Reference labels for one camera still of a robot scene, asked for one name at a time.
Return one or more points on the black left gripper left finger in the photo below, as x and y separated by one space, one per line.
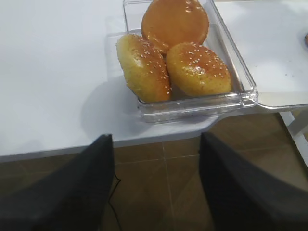
72 198

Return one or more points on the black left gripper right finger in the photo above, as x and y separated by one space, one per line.
243 197

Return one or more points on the white table leg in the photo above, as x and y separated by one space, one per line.
298 129

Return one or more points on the clear plastic bun container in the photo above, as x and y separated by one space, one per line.
243 94

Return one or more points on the sesame bun front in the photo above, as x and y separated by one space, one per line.
197 70

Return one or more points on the sesame bun left edge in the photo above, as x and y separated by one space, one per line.
144 69

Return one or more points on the plain brown top bun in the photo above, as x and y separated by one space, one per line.
167 23

